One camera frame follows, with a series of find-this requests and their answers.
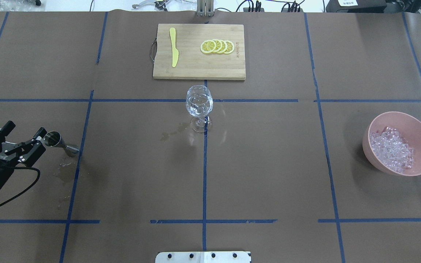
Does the pink plastic bowl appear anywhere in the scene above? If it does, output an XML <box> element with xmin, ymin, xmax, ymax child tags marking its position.
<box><xmin>362</xmin><ymin>111</ymin><xmax>421</xmax><ymax>176</ymax></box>

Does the clear ice cube pile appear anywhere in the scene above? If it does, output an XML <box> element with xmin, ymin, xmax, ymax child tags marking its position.
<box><xmin>369</xmin><ymin>126</ymin><xmax>415</xmax><ymax>173</ymax></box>

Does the clear wine glass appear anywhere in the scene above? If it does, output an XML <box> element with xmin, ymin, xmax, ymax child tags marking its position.
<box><xmin>185</xmin><ymin>85</ymin><xmax>213</xmax><ymax>133</ymax></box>

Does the black box with label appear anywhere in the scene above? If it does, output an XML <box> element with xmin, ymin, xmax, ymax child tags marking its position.
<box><xmin>325</xmin><ymin>0</ymin><xmax>387</xmax><ymax>13</ymax></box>

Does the aluminium frame post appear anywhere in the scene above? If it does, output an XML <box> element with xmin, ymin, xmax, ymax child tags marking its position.
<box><xmin>197</xmin><ymin>0</ymin><xmax>215</xmax><ymax>17</ymax></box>

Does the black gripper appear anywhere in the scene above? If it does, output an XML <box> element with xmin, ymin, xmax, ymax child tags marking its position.
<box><xmin>0</xmin><ymin>121</ymin><xmax>47</xmax><ymax>190</ymax></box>

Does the steel cocktail jigger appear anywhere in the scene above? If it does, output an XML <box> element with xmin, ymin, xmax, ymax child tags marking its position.
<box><xmin>43</xmin><ymin>130</ymin><xmax>80</xmax><ymax>157</ymax></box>

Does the wooden cutting board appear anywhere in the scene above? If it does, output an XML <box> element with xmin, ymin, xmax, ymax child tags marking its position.
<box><xmin>153</xmin><ymin>23</ymin><xmax>247</xmax><ymax>81</ymax></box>

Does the yellow plastic knife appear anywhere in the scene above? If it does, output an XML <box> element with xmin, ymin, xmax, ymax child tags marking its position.
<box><xmin>169</xmin><ymin>28</ymin><xmax>180</xmax><ymax>67</ymax></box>

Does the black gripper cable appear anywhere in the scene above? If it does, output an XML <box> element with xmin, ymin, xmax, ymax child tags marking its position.
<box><xmin>0</xmin><ymin>166</ymin><xmax>41</xmax><ymax>219</ymax></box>

